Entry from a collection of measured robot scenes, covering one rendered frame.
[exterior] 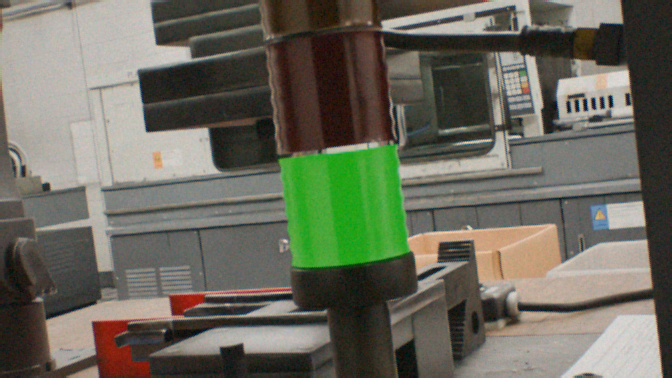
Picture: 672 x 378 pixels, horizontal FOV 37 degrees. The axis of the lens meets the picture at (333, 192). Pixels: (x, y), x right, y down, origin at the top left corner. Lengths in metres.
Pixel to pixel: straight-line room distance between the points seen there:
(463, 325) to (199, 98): 0.36
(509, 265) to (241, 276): 3.40
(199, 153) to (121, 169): 0.63
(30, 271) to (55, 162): 8.83
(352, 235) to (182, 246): 6.06
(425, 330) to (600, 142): 4.51
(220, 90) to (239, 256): 5.58
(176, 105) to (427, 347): 0.23
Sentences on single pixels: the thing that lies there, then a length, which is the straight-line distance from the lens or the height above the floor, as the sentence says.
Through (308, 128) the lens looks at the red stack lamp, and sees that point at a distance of 0.30.
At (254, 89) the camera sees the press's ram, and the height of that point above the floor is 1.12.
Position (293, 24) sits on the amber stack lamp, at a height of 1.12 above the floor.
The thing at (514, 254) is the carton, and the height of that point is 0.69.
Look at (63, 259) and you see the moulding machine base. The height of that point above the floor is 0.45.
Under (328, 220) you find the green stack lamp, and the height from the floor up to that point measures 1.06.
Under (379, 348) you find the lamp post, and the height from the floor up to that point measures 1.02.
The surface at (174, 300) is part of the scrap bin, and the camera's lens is 0.98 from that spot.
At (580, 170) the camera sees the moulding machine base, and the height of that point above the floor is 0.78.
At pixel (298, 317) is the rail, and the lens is 0.59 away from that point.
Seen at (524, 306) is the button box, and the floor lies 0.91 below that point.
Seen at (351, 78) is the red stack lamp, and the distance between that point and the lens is 0.30.
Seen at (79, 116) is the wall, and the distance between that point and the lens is 9.50.
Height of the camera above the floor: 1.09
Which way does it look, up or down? 3 degrees down
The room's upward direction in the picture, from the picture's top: 7 degrees counter-clockwise
